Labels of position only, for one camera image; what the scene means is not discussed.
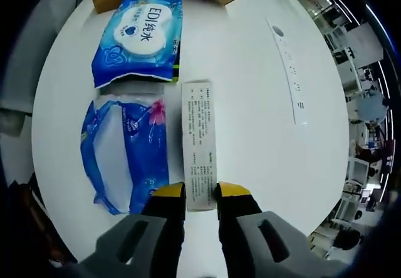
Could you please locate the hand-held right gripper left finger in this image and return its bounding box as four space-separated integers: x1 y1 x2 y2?
62 182 188 278

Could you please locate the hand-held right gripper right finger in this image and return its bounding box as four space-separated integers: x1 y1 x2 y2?
215 181 350 278

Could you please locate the long white printed box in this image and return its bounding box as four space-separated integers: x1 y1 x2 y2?
180 78 221 213

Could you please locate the light blue wet wipes pack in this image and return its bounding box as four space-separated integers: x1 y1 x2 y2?
91 0 184 89

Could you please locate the table cable cover strip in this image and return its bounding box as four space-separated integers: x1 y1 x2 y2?
265 18 310 126

